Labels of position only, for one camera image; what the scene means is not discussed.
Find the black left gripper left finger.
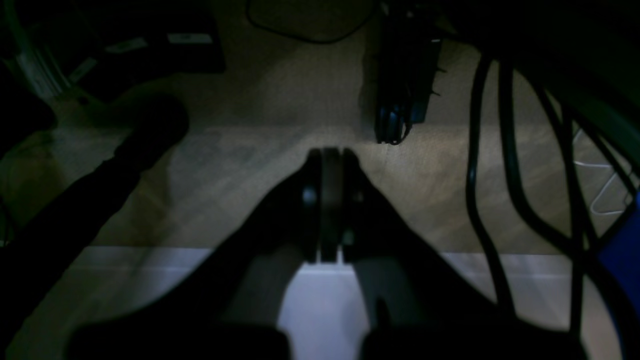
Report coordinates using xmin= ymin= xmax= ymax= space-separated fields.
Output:
xmin=67 ymin=149 xmax=322 ymax=360

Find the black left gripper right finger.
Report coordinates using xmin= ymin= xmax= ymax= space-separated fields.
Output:
xmin=322 ymin=148 xmax=586 ymax=360

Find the blue box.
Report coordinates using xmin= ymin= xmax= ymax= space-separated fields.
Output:
xmin=598 ymin=194 xmax=640 ymax=359

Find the black cable bundle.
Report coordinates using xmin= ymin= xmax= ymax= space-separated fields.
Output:
xmin=465 ymin=50 xmax=640 ymax=341

